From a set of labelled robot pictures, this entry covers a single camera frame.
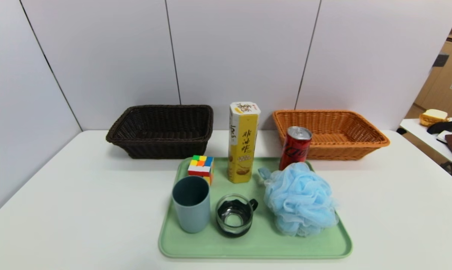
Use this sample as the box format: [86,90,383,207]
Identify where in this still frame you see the tall yellow snack box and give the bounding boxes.
[228,101,261,184]

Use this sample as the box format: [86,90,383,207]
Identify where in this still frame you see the red cola can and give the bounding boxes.
[279,126,313,171]

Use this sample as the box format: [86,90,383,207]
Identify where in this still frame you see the blue-grey plastic cup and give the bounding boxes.
[172,176,211,234]

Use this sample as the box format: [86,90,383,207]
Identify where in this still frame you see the light blue bath pouf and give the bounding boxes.
[258,162,340,237]

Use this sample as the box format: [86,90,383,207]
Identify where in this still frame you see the dark brown wicker basket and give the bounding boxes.
[106,105,214,159]

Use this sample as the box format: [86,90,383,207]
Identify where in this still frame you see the orange wicker basket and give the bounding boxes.
[273,109,390,161]

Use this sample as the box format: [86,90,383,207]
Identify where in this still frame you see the multicoloured puzzle cube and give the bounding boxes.
[188,155,214,185]

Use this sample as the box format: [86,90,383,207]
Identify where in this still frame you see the light green plastic tray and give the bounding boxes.
[158,157,353,259]

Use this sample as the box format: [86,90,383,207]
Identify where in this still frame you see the white side table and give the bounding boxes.
[400,117,452,164]

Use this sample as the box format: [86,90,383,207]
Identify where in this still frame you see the yellow bread loaf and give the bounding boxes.
[420,109,449,127]

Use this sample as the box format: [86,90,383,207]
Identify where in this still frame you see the black cloth item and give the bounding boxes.
[427,121,452,134]

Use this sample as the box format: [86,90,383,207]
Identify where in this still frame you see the wooden cabinet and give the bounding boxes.
[414,4,452,117]

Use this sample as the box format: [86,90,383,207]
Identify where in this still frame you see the glass mug with black handle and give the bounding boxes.
[215,194,259,238]

